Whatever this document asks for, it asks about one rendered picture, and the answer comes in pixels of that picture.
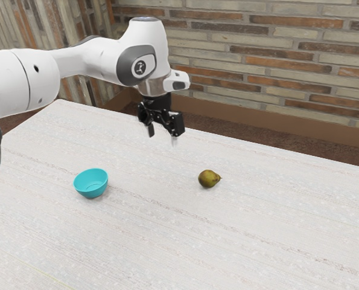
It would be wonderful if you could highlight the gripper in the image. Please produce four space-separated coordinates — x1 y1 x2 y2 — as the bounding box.
136 92 186 148

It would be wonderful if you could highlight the green pear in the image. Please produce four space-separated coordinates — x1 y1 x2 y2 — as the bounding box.
197 169 223 189

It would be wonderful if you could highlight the teal bowl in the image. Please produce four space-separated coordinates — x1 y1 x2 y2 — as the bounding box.
73 168 109 199

